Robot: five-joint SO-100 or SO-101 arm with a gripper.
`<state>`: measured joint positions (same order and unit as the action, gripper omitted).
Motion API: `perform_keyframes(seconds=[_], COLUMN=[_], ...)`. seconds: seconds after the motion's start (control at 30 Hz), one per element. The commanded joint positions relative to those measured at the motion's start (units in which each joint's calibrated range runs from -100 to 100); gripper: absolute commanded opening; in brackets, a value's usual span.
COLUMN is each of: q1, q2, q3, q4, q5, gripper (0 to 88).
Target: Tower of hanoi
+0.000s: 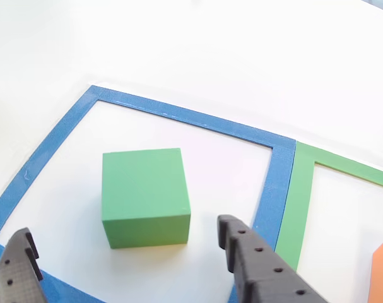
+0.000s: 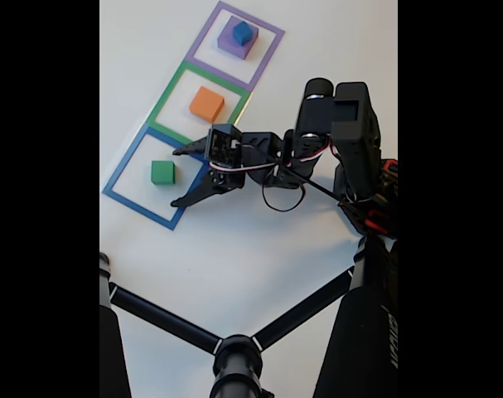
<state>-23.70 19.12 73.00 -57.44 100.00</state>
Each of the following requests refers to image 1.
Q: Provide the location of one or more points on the green cube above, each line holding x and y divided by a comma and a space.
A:
144, 189

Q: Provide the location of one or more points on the green square frame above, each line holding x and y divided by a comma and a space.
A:
300, 205

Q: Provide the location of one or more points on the blue square frame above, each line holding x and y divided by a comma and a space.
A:
52, 139

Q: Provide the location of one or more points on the orange block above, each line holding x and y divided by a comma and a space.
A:
382, 271

